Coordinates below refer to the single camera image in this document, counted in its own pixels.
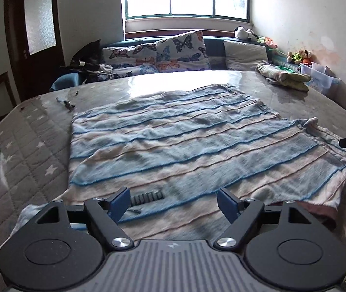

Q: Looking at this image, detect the blue chair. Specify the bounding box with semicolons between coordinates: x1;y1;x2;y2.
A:
49;72;80;92

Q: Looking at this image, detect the blue sofa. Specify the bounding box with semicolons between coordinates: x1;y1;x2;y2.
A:
100;36;341;98

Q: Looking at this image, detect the grey pillow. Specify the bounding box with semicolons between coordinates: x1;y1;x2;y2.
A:
223;40;271;71

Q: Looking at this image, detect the large clear plastic box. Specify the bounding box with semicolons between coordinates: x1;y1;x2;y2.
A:
299;64;341;96

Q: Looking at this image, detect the small clear plastic box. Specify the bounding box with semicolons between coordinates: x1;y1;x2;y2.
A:
311;62;333;76

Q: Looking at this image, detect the striped blue beige towel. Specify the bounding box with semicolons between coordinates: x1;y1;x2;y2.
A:
15;83;346;242

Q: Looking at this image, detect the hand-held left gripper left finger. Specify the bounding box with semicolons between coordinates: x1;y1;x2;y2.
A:
21;187;135;250

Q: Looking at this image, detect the long butterfly print cushion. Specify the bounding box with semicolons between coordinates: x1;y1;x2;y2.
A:
101;44;158;67

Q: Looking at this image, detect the dark wooden door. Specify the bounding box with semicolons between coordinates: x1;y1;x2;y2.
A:
4;0;65;102

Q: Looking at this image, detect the upright butterfly print pillow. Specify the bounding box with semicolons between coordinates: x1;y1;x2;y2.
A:
155;30;210;73

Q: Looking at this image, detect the black bag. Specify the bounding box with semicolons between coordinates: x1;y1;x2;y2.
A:
65;39;114;80

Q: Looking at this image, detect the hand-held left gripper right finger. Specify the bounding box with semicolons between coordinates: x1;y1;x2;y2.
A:
213;187;323;250

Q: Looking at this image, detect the white plush toy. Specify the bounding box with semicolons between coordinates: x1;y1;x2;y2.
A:
233;26;257;41

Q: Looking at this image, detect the folded yellow patterned cloth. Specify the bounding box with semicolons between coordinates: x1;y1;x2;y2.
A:
255;63;312;92

